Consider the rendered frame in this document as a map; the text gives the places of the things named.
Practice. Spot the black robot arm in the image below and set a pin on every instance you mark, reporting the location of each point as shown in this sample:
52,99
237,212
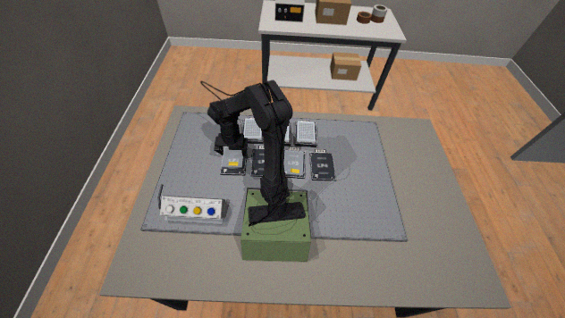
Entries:
254,97

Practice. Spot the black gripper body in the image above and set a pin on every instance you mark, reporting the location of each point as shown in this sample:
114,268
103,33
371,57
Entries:
231,141

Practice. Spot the white button panel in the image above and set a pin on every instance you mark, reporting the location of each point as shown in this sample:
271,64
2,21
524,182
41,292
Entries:
196,207

